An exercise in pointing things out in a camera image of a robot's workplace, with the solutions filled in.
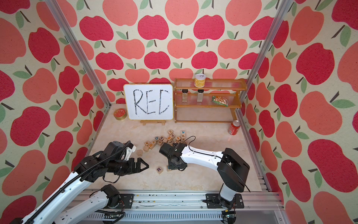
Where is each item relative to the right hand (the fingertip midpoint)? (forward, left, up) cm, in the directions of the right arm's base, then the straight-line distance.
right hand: (174, 168), depth 83 cm
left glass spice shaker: (+45, -2, +18) cm, 48 cm away
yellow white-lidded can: (+47, -12, +31) cm, 57 cm away
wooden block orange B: (+14, +18, 0) cm, 23 cm away
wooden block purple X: (+21, +12, -1) cm, 24 cm away
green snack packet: (+44, -28, +17) cm, 55 cm away
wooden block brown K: (+15, +21, -1) cm, 26 cm away
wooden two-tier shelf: (+66, -38, +11) cm, 77 cm away
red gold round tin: (+39, +49, +1) cm, 63 cm away
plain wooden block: (+8, +24, -1) cm, 26 cm away
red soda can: (+30, -38, +5) cm, 49 cm away
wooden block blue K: (+27, -3, -1) cm, 28 cm away
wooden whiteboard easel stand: (+32, +27, +1) cm, 42 cm away
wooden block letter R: (-2, +9, -1) cm, 9 cm away
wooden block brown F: (+24, -3, -1) cm, 24 cm away
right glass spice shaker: (+46, -13, +19) cm, 52 cm away
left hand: (-8, +15, +14) cm, 22 cm away
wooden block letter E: (0, +5, -4) cm, 6 cm away
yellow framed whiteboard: (+40, +23, +15) cm, 49 cm away
